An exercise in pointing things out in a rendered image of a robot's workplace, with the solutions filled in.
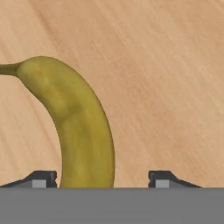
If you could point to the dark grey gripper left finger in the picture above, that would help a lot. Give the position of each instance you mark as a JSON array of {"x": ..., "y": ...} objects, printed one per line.
[{"x": 43, "y": 177}]

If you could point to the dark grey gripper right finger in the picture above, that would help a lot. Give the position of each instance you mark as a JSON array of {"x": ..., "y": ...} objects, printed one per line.
[{"x": 162, "y": 177}]

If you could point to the yellow-green banana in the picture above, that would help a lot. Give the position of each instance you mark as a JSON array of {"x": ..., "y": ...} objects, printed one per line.
[{"x": 78, "y": 125}]

